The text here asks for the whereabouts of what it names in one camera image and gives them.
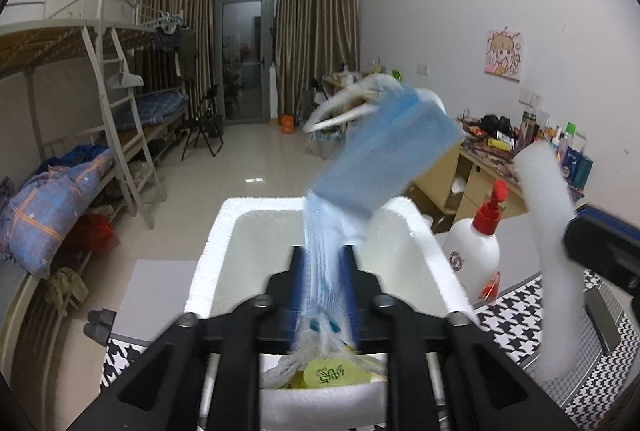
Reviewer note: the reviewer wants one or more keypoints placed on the brown curtain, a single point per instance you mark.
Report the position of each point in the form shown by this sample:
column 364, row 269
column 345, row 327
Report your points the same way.
column 195, row 36
column 315, row 36

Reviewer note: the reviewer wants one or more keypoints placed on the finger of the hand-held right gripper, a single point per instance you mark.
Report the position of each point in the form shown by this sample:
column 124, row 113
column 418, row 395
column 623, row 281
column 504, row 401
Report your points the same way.
column 605, row 256
column 615, row 218

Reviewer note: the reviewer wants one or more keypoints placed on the white wall socket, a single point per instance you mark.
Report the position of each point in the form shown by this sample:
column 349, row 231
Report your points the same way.
column 529, row 98
column 423, row 70

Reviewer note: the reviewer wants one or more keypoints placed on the black phone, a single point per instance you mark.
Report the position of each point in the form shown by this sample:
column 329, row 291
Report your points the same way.
column 602, row 321

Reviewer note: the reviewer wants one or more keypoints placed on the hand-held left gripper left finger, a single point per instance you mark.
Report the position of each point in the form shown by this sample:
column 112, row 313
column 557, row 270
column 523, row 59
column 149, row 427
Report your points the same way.
column 297, row 291

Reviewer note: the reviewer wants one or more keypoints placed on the red bag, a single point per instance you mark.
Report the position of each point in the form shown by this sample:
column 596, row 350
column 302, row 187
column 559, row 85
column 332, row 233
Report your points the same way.
column 95, row 231

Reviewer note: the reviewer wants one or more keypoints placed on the houndstooth tablecloth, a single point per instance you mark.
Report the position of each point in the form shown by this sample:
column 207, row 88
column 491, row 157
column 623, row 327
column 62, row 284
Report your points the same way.
column 575, row 406

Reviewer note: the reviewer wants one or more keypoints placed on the blue plaid quilt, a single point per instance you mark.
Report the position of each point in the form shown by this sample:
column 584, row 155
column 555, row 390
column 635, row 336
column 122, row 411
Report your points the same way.
column 45, row 211

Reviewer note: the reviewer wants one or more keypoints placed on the white bed ladder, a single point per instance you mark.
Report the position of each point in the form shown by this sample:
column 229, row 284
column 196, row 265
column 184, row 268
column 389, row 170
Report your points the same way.
column 141, row 191

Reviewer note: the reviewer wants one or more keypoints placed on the wooden desk with clutter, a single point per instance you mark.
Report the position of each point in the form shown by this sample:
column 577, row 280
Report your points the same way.
column 440, row 181

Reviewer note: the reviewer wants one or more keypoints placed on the black folding chair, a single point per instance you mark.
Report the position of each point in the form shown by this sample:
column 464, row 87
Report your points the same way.
column 205, row 121

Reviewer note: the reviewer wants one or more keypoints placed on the blue checked mattress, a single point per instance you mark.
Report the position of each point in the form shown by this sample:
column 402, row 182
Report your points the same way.
column 150, row 106

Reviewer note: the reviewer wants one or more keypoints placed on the blue face mask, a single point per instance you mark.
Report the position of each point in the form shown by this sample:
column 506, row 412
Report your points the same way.
column 380, row 151

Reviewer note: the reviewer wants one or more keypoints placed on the cluster of toiletry bottles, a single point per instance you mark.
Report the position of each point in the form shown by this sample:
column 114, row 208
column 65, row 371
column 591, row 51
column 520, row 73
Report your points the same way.
column 580, row 166

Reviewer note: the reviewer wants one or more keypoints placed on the white metal bunk bed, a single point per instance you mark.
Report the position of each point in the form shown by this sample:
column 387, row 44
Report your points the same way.
column 45, row 41

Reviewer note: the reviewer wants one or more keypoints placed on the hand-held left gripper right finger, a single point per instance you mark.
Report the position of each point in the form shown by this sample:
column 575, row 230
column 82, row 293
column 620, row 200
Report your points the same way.
column 348, row 296

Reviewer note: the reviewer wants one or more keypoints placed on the grey sock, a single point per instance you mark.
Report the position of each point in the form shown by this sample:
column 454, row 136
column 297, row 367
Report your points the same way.
column 280, row 373

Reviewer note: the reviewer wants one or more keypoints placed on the dark hanging clothes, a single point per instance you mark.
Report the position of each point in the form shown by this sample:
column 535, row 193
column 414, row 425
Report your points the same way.
column 165, row 41

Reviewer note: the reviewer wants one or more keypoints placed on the yellow tube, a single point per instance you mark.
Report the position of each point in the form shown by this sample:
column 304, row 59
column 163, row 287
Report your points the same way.
column 498, row 142

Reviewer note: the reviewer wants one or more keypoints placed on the cartoon wall poster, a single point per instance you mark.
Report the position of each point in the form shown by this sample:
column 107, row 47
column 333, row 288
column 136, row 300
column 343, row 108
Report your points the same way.
column 504, row 56

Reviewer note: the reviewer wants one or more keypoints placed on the white foam box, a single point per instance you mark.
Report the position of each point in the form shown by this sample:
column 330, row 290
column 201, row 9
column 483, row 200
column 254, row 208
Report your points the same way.
column 220, row 261

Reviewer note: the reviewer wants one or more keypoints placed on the white pump bottle red cap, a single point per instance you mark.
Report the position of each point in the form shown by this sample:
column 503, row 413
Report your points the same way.
column 470, row 256

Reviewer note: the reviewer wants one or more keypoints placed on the orange container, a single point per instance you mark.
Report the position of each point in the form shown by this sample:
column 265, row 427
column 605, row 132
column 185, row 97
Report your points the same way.
column 288, row 125

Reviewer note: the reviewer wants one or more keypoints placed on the beige cloth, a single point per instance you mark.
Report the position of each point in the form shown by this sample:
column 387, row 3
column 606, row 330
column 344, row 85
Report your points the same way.
column 67, row 286

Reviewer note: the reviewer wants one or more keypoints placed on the glass balcony door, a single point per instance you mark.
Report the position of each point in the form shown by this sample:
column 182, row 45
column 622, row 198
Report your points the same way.
column 245, row 61

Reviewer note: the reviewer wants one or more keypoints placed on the green container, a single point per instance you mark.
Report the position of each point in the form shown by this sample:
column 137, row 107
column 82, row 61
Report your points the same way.
column 397, row 75

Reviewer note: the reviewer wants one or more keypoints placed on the black headphones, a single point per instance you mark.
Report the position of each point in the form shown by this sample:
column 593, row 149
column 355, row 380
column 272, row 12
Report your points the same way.
column 495, row 123

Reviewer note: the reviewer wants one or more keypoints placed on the black slipper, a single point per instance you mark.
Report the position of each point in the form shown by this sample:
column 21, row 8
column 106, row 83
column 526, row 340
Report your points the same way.
column 97, row 335
column 102, row 317

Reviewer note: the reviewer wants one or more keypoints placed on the yellow packet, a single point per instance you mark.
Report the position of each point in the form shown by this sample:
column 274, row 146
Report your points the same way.
column 325, row 373

